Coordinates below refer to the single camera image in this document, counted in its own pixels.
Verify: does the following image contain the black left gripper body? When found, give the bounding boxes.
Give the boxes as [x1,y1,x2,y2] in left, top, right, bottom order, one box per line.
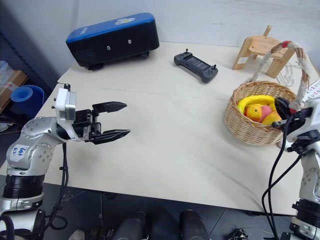
[72,108,103,143]

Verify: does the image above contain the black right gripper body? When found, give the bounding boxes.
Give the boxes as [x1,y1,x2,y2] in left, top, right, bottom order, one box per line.
[286,106,314,125]

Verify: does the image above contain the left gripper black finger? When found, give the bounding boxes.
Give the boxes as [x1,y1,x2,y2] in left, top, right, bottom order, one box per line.
[91,101,129,114]
[90,128,132,146]

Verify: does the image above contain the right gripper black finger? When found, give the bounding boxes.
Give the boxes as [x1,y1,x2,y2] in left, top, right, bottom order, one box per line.
[271,119,290,129]
[274,97,294,119]

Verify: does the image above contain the yellow orange mango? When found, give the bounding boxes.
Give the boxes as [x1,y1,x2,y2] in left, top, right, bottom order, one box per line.
[260,110,284,126]

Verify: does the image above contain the pink peach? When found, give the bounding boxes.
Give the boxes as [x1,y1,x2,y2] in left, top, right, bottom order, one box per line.
[259,105,274,121]

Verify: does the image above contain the white card with coloured prints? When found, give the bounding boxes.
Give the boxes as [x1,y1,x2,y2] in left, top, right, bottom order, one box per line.
[305,79,320,100]

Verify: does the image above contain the yellow banana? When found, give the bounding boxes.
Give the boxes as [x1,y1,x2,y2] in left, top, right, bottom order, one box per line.
[236,94,276,114]

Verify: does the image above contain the orange yellow round fruit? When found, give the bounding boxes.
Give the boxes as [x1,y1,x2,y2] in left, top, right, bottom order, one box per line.
[243,104,263,123]

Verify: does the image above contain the small wooden stand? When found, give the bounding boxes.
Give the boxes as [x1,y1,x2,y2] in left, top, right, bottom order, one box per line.
[232,24,296,79]

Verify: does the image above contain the blue rolled foam mat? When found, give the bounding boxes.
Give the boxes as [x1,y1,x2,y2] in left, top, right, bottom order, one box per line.
[10,84,46,118]

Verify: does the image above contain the blue and black box device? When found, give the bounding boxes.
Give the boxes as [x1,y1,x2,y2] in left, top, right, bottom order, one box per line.
[65,12,161,71]

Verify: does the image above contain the brown cardboard box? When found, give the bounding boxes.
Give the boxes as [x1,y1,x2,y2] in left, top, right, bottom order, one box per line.
[0,69,29,112]

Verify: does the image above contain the dark rounded shape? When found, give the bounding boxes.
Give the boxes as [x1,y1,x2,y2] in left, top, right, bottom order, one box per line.
[111,211,154,240]

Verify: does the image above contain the dark grey handheld controller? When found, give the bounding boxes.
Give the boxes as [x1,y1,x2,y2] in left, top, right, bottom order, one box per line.
[173,48,219,84]

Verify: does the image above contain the clear plastic storage box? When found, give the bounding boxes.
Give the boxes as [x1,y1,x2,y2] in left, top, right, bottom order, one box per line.
[0,59,14,89]

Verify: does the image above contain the light-coloured shoe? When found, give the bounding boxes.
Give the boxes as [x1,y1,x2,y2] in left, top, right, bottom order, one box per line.
[68,229,86,240]

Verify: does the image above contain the white wire hangers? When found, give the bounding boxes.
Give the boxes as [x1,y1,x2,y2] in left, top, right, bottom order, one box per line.
[275,61,305,89]

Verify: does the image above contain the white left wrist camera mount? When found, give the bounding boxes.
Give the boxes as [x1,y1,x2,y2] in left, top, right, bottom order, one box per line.
[51,83,77,125]

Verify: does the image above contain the wicker basket with wrapped handle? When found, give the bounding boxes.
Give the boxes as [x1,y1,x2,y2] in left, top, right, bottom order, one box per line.
[223,40,312,146]

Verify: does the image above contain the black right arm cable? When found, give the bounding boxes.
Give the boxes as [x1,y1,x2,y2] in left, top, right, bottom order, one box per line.
[261,117,309,240]

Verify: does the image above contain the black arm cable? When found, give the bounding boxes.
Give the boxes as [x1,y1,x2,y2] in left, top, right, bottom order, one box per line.
[37,141,70,235]
[261,117,309,240]

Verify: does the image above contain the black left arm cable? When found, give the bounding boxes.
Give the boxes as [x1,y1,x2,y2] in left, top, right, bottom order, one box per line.
[37,141,70,235]

